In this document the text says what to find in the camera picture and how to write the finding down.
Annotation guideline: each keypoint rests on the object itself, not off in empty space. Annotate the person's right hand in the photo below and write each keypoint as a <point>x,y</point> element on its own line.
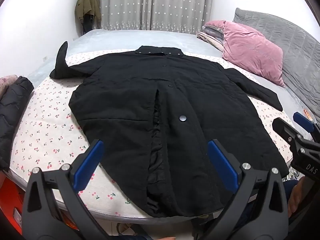
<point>296,197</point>

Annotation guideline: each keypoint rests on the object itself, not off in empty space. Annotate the cherry print bed sheet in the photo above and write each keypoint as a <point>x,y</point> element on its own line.
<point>50,130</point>

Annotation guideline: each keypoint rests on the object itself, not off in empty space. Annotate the light grey bed blanket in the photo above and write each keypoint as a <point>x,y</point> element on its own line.
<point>112,40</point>

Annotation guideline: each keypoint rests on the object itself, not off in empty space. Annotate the stack of folded blankets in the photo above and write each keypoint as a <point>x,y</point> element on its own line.
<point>210,33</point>

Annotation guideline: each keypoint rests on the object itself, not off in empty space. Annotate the pink floral cloth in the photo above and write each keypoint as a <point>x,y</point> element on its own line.
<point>6,83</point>

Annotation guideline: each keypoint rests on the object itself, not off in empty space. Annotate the olive green hanging jacket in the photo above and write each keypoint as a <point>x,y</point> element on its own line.
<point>87,5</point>

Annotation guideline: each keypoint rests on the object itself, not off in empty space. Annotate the pink velvet pillow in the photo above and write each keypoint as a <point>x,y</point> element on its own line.
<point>250,50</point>

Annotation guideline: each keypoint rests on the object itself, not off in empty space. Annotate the dark hanging trousers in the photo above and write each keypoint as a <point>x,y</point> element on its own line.
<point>88,25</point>

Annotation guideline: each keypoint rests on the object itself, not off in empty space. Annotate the black puffer jacket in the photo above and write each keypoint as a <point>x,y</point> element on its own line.
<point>12,120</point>

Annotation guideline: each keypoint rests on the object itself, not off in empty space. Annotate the grey star print curtain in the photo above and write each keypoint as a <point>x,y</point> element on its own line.
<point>155,5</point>

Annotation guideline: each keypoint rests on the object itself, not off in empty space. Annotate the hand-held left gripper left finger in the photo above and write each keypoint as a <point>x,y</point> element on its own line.
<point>87,165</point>

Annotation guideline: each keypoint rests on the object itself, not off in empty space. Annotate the grey quilted headboard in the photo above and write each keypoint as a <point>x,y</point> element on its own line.
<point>295,50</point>

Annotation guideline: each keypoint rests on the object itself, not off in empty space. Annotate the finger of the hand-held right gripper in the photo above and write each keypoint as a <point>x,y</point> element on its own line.
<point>302,121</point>
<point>285,131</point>

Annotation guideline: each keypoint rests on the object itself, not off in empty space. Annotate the person's blue trousers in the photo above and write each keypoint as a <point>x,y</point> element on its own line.
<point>290,192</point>

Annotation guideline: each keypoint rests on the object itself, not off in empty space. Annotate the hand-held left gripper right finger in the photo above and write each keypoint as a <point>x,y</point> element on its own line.
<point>222,165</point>

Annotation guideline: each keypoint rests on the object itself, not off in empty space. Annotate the black long coat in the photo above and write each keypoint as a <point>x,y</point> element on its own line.
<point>125,105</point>

